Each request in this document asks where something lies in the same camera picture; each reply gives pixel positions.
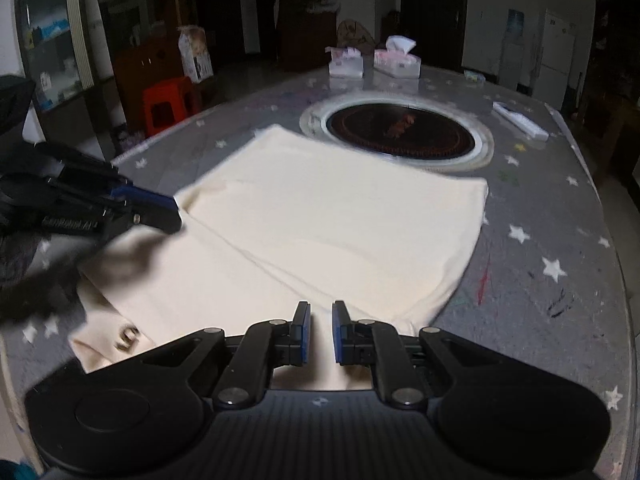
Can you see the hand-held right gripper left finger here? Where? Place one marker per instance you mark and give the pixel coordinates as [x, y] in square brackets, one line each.
[302, 335]

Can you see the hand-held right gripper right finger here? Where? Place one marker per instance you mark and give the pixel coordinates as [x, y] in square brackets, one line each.
[341, 335]

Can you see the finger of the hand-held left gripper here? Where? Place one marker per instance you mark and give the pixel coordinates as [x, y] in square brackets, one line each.
[157, 220]
[150, 199]

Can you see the cream garment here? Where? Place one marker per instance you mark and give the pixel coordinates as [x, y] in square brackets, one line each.
[325, 220]

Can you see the red plastic stool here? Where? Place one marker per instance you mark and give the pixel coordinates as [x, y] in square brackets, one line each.
[167, 102]

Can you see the brown wooden cabinet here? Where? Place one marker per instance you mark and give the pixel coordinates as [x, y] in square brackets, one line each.
[145, 67]

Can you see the printed cardboard box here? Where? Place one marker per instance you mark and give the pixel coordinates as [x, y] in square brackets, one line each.
[196, 55]

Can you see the glass display cabinet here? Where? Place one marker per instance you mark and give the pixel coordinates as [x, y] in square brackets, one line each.
[50, 35]

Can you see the round built-in table stove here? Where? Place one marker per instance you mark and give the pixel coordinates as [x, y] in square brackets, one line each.
[400, 130]

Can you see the pink-white tissue pack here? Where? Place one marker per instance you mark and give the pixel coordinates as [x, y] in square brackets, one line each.
[345, 62]
[397, 60]

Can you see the dark wooden shelf unit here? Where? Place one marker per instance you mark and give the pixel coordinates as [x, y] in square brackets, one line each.
[306, 15]

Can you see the wooden chair back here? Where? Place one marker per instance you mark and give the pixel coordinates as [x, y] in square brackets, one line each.
[354, 34]

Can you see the long white box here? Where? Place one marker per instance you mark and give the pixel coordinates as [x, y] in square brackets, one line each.
[520, 121]

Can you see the small pale packet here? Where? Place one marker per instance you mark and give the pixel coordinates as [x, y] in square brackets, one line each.
[474, 76]

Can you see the white water dispenser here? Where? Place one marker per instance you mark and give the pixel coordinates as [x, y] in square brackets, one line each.
[512, 52]

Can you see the white refrigerator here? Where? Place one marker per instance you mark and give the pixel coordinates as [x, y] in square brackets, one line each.
[552, 57]

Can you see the dark wooden cabinet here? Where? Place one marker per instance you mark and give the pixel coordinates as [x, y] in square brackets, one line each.
[612, 55]

